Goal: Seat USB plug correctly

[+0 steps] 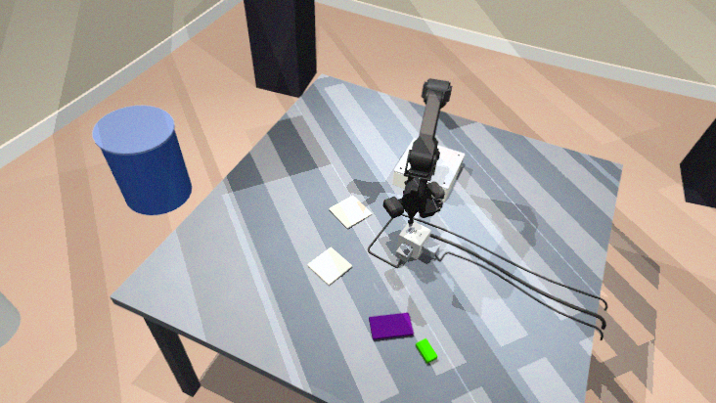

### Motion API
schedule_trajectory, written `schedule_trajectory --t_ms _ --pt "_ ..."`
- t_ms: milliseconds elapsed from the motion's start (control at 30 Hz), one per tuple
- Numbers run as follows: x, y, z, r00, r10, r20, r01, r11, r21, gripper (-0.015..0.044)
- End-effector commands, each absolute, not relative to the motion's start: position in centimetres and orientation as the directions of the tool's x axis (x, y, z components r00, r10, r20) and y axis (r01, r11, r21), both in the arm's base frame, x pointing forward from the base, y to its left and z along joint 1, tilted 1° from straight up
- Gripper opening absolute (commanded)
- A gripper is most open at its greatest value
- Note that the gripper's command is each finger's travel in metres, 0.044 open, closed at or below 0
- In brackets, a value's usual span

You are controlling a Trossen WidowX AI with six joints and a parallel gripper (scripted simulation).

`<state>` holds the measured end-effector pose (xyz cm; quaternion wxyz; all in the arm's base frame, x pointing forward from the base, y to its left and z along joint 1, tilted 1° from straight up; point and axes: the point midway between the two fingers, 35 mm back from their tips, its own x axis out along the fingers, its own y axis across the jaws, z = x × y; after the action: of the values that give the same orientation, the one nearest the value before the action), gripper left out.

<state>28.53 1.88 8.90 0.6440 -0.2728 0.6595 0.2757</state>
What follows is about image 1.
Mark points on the small green block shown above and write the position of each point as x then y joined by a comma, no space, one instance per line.
426,350

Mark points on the purple rectangular block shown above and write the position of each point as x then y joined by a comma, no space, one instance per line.
394,325

